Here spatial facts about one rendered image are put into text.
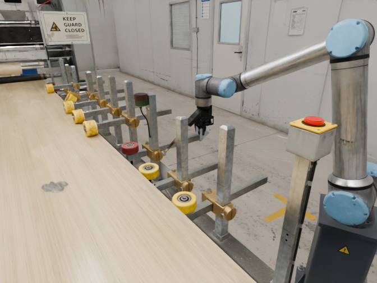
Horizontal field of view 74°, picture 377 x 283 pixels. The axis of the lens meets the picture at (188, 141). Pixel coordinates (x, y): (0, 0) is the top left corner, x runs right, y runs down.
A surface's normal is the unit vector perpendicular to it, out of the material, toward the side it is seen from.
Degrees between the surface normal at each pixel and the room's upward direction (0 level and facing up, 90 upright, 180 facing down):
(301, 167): 90
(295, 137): 90
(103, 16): 90
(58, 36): 90
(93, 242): 0
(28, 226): 0
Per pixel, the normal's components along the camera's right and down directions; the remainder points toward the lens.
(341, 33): -0.70, 0.17
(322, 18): -0.84, 0.22
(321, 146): 0.58, 0.32
